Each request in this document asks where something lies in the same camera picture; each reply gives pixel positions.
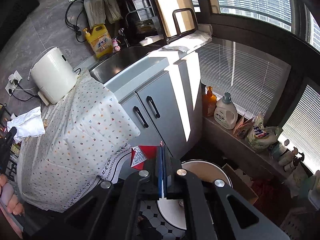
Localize white charger cable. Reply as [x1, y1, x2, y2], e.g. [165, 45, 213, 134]
[10, 45, 58, 92]

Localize red white small carton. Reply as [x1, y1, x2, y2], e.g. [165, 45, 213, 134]
[131, 145, 160, 170]

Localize white air fryer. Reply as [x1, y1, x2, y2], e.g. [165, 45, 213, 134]
[28, 46, 78, 105]

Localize wooden cutting board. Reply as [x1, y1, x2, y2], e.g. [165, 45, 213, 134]
[155, 0, 195, 37]

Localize orange pump bottle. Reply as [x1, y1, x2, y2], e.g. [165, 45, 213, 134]
[202, 86, 217, 117]

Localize coiled black cable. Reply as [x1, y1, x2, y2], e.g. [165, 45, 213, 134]
[64, 0, 87, 43]

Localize brown paper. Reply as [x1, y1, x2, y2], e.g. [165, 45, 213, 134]
[43, 119, 48, 128]

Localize white dispenser bottle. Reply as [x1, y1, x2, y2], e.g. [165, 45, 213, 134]
[278, 147, 298, 166]

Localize wall power socket panel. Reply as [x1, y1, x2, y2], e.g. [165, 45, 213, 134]
[5, 71, 22, 96]

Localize yellow detergent jug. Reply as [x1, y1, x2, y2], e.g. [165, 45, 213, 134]
[83, 24, 113, 59]

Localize green white refill pouch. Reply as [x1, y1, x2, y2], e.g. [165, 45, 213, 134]
[246, 112, 283, 152]

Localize black dish rack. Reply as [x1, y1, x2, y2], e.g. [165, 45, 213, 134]
[124, 0, 163, 43]

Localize black kitchen shelf rack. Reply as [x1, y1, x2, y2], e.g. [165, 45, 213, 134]
[1, 103, 17, 181]

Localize black power cable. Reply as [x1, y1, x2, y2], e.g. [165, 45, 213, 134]
[8, 80, 43, 111]

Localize floral white tablecloth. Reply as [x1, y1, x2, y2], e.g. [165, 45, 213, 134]
[16, 71, 140, 212]

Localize brown cardboard box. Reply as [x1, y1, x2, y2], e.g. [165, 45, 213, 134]
[222, 164, 258, 205]

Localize hanging plastic bags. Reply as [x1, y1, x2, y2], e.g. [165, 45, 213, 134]
[84, 0, 122, 29]

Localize person's left hand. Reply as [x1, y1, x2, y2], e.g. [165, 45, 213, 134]
[0, 174, 24, 215]

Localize white round trash bin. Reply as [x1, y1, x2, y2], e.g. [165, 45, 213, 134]
[157, 159, 233, 230]

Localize small pink figurine bottle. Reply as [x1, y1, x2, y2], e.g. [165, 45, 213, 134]
[112, 38, 121, 53]

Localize dark pump bottle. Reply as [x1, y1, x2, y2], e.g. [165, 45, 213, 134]
[284, 153, 305, 172]

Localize white laundry detergent bottle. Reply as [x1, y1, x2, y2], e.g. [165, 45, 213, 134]
[214, 92, 238, 130]

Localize steel kitchen sink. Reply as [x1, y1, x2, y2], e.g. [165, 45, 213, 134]
[89, 44, 161, 83]

